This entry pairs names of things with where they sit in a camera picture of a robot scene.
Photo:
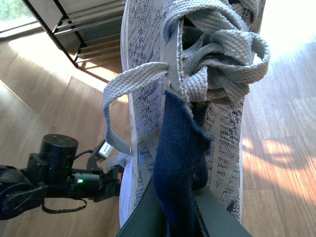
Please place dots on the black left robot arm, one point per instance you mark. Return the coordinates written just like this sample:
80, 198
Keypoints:
49, 174

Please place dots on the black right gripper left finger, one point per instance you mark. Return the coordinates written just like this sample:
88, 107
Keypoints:
148, 219

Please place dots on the black metal shoe rack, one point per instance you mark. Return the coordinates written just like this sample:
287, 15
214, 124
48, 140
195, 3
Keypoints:
85, 30

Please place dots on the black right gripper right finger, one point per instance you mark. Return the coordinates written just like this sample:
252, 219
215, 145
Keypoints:
214, 220

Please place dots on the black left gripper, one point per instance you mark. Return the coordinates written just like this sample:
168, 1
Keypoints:
93, 183

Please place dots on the grey sneaker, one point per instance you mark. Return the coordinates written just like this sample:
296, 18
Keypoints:
174, 113

